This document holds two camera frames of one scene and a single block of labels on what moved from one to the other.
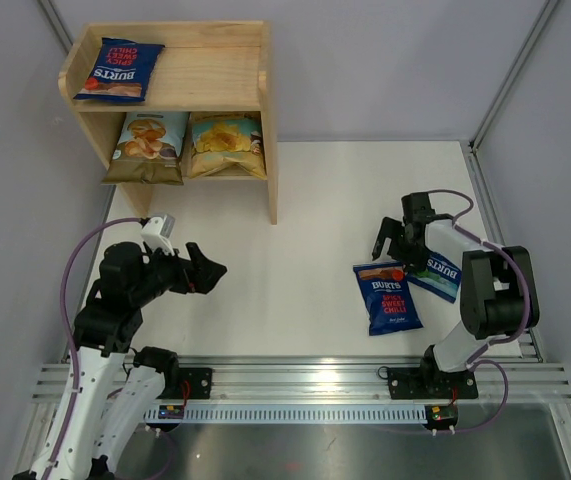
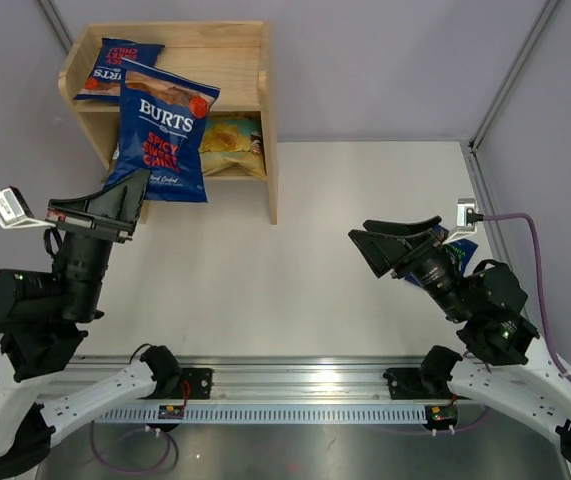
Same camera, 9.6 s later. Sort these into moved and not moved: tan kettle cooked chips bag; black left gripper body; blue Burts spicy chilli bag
Moved: black left gripper body
Not moved: blue Burts spicy chilli bag; tan kettle cooked chips bag
